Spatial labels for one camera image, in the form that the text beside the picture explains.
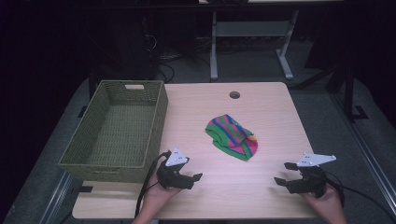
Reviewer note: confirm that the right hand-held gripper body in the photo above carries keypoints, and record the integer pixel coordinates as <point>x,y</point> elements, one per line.
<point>311,180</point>

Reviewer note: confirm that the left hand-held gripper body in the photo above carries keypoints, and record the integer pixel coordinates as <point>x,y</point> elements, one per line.
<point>169,174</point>

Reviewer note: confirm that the striped green pink blue sock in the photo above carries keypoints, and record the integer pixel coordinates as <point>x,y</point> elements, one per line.
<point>229,137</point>

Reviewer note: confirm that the green woven basket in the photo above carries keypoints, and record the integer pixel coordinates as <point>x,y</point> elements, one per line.
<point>124,124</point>

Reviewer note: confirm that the person's left hand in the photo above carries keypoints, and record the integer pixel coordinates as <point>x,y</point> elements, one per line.
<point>160,194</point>

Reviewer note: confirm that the person's right hand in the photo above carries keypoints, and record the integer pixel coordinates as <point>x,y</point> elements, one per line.
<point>327,202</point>

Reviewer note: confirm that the black metal stand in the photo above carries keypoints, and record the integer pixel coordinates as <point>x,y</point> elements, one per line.
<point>350,93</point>

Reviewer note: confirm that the dark computer tower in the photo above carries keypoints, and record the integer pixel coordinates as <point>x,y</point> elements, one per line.
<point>124,43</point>

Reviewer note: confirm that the metal floor rail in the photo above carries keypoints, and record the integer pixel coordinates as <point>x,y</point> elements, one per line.
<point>367,149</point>
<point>56,199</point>

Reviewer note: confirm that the white metal desk frame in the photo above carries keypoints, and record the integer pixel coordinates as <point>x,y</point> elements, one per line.
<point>249,29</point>

